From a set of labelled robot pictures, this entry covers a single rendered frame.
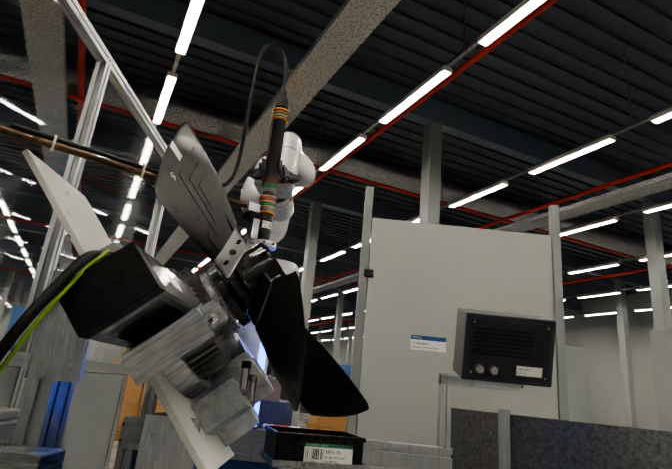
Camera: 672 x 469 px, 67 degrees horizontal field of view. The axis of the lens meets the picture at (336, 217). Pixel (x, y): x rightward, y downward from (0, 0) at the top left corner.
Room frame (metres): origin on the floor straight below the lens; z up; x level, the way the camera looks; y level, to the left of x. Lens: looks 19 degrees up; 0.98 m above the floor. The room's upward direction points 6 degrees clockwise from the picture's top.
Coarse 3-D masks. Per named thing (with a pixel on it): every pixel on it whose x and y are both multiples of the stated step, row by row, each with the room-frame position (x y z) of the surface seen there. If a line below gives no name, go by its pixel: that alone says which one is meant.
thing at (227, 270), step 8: (232, 240) 1.00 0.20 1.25; (224, 248) 0.98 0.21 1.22; (232, 248) 1.00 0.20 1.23; (240, 248) 1.02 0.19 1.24; (224, 256) 0.98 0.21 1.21; (232, 256) 1.01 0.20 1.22; (240, 256) 1.03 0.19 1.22; (232, 264) 1.01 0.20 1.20; (224, 272) 0.99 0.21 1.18; (232, 272) 1.02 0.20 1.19
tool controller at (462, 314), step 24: (480, 312) 1.49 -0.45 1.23; (456, 336) 1.57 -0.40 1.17; (480, 336) 1.47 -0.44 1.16; (504, 336) 1.48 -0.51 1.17; (528, 336) 1.47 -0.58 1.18; (552, 336) 1.48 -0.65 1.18; (456, 360) 1.57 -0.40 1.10; (480, 360) 1.49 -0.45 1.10; (504, 360) 1.49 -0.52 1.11; (528, 360) 1.49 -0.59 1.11; (552, 360) 1.49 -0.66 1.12; (528, 384) 1.51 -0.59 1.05
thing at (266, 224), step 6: (282, 90) 1.16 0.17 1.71; (282, 96) 1.16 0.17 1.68; (276, 102) 1.16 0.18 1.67; (282, 102) 1.16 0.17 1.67; (288, 102) 1.17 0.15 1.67; (288, 108) 1.17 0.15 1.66; (264, 216) 1.16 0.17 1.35; (270, 216) 1.16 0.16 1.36; (264, 222) 1.16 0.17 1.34; (270, 222) 1.16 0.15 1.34; (264, 228) 1.16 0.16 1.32; (270, 228) 1.17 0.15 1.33; (258, 234) 1.16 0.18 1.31; (264, 234) 1.16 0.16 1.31
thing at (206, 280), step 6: (204, 276) 1.03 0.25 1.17; (204, 282) 1.02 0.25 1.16; (210, 282) 1.04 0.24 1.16; (210, 288) 1.01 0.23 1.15; (216, 288) 1.03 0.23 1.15; (210, 294) 1.01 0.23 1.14; (216, 294) 1.01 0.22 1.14; (222, 300) 1.03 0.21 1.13; (228, 312) 1.03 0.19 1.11; (228, 318) 1.03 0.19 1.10; (234, 318) 1.06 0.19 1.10; (234, 324) 1.05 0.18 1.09
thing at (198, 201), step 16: (176, 144) 0.81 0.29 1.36; (192, 144) 0.86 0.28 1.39; (176, 160) 0.81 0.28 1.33; (192, 160) 0.85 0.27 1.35; (208, 160) 0.91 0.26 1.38; (160, 176) 0.76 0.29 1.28; (192, 176) 0.85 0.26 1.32; (208, 176) 0.90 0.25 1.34; (160, 192) 0.77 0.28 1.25; (176, 192) 0.81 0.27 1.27; (192, 192) 0.85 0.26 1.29; (208, 192) 0.90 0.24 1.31; (224, 192) 0.95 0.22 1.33; (176, 208) 0.82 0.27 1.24; (192, 208) 0.86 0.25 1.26; (208, 208) 0.90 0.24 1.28; (224, 208) 0.95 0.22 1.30; (192, 224) 0.87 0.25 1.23; (208, 224) 0.91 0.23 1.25; (224, 224) 0.95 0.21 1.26; (208, 240) 0.92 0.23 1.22; (224, 240) 0.97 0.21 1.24; (208, 256) 0.94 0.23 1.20
